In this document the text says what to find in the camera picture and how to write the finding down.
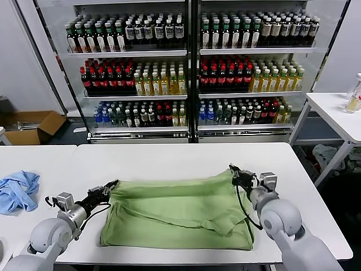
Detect left camera cable white plug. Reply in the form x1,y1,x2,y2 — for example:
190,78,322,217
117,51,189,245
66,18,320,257
44,195,61,209

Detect light green polo shirt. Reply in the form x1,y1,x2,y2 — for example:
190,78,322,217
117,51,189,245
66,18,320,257
99,168,254,251

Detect silver metal rods bundle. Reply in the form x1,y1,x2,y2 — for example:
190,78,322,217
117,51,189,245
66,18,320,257
15,121,39,131

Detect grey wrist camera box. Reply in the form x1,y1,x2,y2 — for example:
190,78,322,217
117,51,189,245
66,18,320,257
258,171,279,193
55,192,75,212

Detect small white side table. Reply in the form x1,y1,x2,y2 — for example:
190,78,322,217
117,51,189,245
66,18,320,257
288,92,361,187

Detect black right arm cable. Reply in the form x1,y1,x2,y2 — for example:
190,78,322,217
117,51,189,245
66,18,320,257
235,182,263,230

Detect white cabinet shelf board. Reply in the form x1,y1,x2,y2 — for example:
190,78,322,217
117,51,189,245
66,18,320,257
83,94,188,102
90,126,189,133
199,90,304,99
67,50,188,59
199,47,316,56
197,123,292,131

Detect thin black left gripper cable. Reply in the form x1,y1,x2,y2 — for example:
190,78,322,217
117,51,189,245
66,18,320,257
75,203,111,242

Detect glass jar yellowish contents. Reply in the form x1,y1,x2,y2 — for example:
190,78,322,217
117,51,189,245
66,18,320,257
343,95,361,115

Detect open brown cardboard box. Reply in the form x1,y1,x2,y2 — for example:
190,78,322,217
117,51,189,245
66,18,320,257
2,110,68,146

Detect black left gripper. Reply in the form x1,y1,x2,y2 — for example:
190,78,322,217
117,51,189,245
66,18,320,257
74,180,120,218

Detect white-capped dark-label tea bottle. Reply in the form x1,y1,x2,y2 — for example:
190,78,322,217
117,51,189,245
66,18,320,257
309,18,320,46
125,21,135,45
300,18,310,46
290,18,301,47
154,19,164,45
174,18,184,45
134,20,144,45
280,18,291,47
144,20,154,45
164,19,174,45

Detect clear bottle white cap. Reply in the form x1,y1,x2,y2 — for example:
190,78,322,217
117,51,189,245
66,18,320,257
347,72,361,99

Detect white glass-door drinks cabinet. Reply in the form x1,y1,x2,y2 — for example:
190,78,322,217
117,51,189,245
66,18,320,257
15,0,190,145
190,0,352,145

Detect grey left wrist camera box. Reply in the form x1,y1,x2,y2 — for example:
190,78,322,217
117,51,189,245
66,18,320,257
55,192,75,212

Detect white-capped beige-label tea bottle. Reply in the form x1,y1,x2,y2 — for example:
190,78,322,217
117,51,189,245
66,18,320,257
260,18,271,47
270,18,281,47

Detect crumpled light blue shirt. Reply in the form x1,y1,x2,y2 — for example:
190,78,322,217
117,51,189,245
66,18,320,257
0,171,41,217

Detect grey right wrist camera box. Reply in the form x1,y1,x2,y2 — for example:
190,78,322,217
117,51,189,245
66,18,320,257
258,171,279,193

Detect green-capped white-label tea bottle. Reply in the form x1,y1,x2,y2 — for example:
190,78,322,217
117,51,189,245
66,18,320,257
241,19,252,49
75,24,87,54
251,19,261,49
210,19,221,49
95,23,107,53
221,19,231,49
231,19,241,49
105,22,117,53
65,24,78,54
201,19,212,49
85,23,97,53
115,22,127,53

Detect dark blurry bag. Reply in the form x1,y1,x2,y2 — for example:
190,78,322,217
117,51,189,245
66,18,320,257
0,96,18,120

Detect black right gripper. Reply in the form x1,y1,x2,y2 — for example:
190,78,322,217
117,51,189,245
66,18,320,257
228,163,259,196

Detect white stool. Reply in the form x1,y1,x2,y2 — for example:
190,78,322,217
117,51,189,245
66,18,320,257
0,126,12,146

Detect white crumpled garment pile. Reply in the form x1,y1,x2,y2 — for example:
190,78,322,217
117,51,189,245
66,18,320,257
311,144,347,172

